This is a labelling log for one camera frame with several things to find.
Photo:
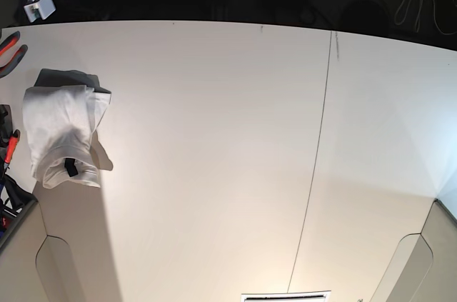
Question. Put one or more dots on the white printed t-shirt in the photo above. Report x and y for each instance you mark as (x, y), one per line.
(60, 123)

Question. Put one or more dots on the white vent grille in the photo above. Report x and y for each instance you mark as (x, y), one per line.
(319, 296)

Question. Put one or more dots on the orange handled tool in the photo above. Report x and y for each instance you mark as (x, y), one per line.
(12, 144)

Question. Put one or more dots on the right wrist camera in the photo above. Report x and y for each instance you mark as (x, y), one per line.
(40, 9)

